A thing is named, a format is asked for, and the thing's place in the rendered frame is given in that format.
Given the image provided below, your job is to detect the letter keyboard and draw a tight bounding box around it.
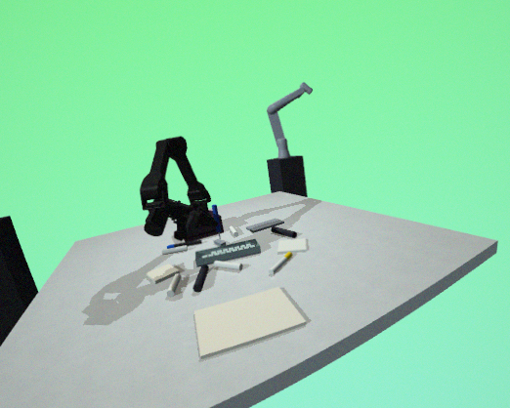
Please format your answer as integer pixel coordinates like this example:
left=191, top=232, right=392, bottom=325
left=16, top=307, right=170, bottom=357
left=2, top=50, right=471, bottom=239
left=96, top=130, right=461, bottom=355
left=195, top=239, right=261, bottom=267

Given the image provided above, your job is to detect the white rod with yellow tip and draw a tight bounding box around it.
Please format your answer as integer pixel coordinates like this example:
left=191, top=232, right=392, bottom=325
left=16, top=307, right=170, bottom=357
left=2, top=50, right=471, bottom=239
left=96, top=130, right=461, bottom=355
left=269, top=252, right=293, bottom=274

